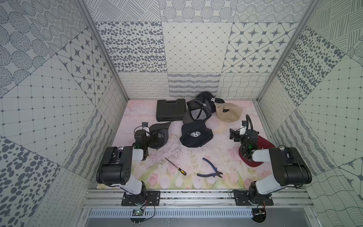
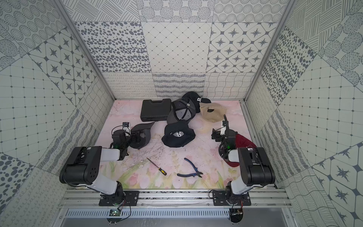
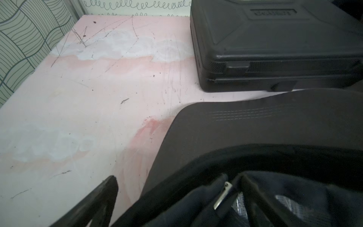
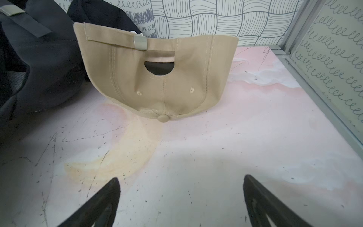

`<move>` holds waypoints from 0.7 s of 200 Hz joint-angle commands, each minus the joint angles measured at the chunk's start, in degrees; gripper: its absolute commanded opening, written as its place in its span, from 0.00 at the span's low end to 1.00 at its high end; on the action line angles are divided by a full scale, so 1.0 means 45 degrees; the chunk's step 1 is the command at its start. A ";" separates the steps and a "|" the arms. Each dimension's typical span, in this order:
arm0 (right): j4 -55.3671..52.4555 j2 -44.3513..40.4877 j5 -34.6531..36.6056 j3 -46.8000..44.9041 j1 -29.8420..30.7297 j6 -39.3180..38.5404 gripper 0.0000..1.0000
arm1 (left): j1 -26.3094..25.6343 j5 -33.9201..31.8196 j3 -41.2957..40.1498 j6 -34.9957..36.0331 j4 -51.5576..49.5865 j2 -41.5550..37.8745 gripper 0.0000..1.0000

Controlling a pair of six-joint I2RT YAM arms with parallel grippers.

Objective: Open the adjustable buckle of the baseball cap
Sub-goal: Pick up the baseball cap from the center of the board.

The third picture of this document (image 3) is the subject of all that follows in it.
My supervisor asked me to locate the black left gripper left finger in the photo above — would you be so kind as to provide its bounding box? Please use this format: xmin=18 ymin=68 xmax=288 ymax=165
xmin=51 ymin=176 xmax=118 ymax=227

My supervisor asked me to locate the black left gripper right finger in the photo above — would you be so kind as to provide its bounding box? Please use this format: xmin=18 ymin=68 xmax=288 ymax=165
xmin=241 ymin=174 xmax=305 ymax=227

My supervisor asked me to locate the navy baseball cap metal buckle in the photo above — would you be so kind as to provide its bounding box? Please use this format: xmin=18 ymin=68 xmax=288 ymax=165
xmin=112 ymin=143 xmax=363 ymax=227

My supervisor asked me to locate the dark grey baseball cap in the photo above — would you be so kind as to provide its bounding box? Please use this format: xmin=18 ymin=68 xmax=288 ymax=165
xmin=142 ymin=89 xmax=363 ymax=194

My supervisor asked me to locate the black plastic tool case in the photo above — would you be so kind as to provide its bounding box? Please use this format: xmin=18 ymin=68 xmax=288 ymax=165
xmin=190 ymin=0 xmax=363 ymax=92

